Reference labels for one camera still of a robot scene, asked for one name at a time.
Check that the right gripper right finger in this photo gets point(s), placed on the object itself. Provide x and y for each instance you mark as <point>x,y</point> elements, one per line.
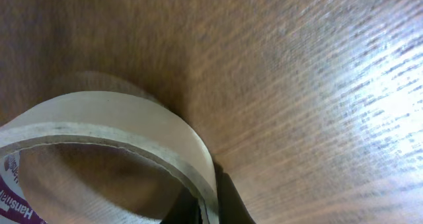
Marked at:
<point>232,210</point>

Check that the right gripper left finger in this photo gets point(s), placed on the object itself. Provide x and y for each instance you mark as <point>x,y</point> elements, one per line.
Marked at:
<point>185,210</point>

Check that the white masking tape roll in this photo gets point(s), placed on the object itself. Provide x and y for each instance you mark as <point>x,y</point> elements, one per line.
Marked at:
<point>102,157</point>

